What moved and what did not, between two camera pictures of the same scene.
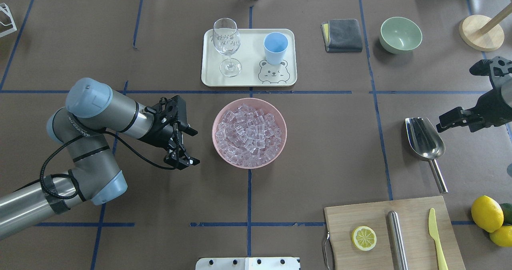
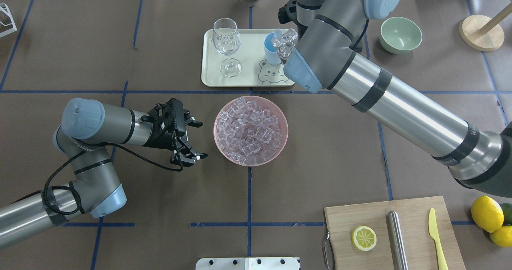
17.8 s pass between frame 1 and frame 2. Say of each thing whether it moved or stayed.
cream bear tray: stayed
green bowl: stayed
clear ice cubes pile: stayed
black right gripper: moved
